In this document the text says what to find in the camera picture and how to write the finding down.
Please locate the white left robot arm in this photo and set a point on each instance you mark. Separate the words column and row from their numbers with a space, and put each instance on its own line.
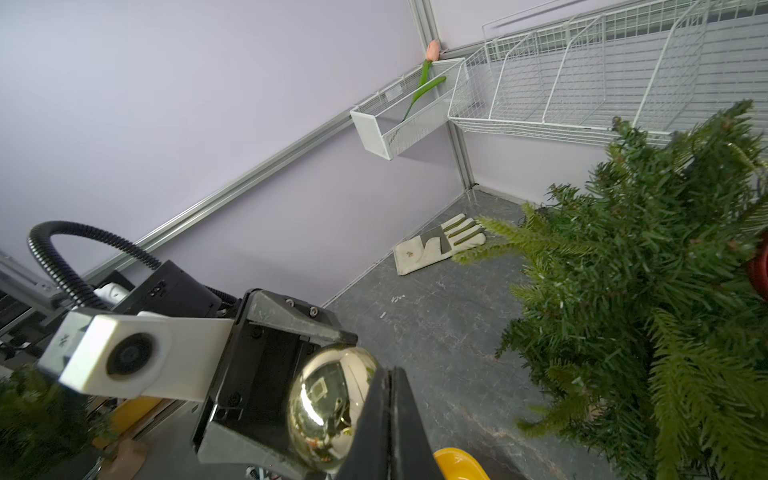
column 44, row 422

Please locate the white gardening glove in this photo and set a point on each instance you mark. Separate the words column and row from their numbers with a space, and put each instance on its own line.
column 457, row 235

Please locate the yellow plastic tray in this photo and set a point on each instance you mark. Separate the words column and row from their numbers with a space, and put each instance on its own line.
column 457, row 464

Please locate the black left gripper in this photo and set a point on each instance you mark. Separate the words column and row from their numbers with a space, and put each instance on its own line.
column 244, row 416

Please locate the small white mesh basket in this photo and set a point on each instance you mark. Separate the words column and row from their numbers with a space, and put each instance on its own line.
column 378, row 119

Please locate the long white wire shelf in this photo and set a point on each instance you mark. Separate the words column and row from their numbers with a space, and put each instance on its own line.
column 551, row 73

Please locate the red ribbed ball ornament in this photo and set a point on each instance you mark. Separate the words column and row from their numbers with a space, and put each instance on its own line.
column 757, row 270

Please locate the small green christmas tree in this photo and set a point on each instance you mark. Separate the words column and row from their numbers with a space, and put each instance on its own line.
column 639, row 320

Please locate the small silver bell ornament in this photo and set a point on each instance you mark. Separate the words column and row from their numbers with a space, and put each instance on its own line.
column 325, row 402

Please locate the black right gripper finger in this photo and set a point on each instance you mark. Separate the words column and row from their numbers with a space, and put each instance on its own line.
column 390, row 442

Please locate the artificial pink tulip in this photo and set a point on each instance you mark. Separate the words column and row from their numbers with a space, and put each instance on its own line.
column 426, row 83

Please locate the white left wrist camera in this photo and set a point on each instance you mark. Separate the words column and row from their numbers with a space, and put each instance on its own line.
column 100, row 353

